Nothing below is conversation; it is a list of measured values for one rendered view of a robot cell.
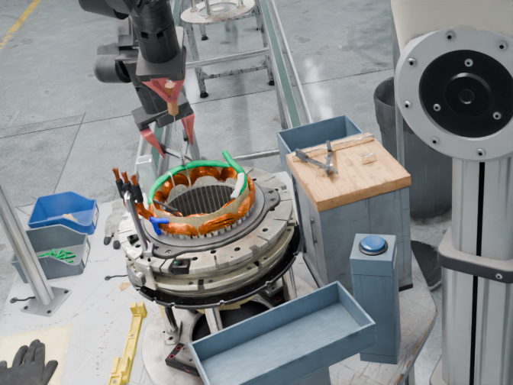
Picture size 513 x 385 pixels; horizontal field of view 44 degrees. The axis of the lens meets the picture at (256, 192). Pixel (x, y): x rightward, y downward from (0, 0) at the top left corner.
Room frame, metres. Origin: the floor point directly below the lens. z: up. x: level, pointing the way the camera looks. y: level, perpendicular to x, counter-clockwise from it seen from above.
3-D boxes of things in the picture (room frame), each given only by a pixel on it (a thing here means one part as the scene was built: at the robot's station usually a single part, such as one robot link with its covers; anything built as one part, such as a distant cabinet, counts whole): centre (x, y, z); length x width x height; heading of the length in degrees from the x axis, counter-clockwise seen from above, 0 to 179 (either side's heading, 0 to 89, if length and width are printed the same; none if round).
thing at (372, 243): (0.84, -0.18, 1.04); 0.04 x 0.04 x 0.01
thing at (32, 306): (1.18, 0.54, 0.78); 0.09 x 0.09 x 0.01; 63
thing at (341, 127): (1.23, -0.16, 0.92); 0.17 x 0.11 x 0.28; 99
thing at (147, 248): (0.86, 0.20, 1.15); 0.03 x 0.02 x 0.12; 172
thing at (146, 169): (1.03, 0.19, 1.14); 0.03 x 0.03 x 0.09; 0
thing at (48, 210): (1.49, 0.53, 0.82); 0.16 x 0.14 x 0.07; 90
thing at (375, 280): (0.84, -0.18, 0.91); 0.07 x 0.07 x 0.25; 68
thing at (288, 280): (0.94, -0.03, 0.91); 0.02 x 0.02 x 0.21
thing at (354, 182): (1.07, -0.18, 1.05); 0.20 x 0.19 x 0.02; 9
